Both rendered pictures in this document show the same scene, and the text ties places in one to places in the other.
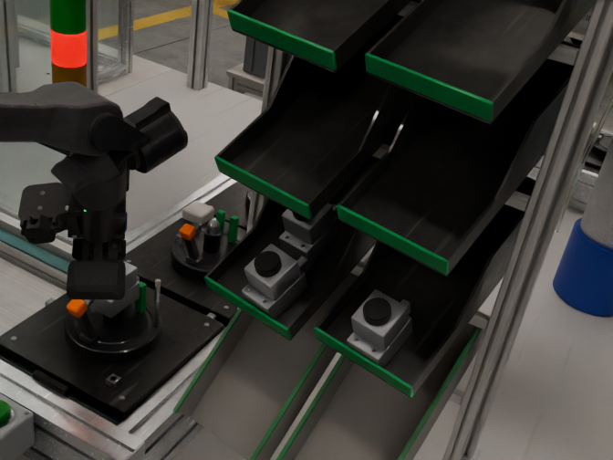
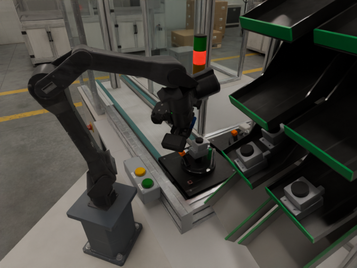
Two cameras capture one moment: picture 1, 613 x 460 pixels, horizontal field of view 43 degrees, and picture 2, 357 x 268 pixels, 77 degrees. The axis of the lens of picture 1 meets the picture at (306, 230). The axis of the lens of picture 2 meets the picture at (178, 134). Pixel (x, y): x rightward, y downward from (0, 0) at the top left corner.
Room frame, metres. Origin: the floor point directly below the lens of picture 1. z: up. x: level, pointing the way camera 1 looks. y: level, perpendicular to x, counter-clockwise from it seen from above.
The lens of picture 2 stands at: (0.30, -0.07, 1.59)
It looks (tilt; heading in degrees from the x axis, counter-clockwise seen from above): 34 degrees down; 35
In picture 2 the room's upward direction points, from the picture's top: straight up
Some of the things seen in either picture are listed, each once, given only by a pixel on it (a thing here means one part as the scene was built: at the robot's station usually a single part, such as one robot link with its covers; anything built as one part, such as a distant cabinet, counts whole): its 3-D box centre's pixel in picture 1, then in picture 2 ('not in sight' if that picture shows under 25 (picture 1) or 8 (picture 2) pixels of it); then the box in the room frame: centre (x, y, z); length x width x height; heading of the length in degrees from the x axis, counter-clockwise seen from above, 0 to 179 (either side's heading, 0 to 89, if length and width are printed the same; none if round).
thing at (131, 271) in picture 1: (119, 280); (201, 145); (0.91, 0.26, 1.06); 0.08 x 0.04 x 0.07; 156
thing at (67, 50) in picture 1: (68, 46); (199, 56); (1.09, 0.39, 1.33); 0.05 x 0.05 x 0.05
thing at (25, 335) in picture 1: (113, 336); (197, 166); (0.90, 0.26, 0.96); 0.24 x 0.24 x 0.02; 66
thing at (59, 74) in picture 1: (69, 78); (198, 69); (1.09, 0.39, 1.28); 0.05 x 0.05 x 0.05
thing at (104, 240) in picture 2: not in sight; (109, 220); (0.53, 0.36, 0.96); 0.15 x 0.15 x 0.20; 17
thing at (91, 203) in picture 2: not in sight; (102, 192); (0.53, 0.36, 1.09); 0.07 x 0.07 x 0.06; 17
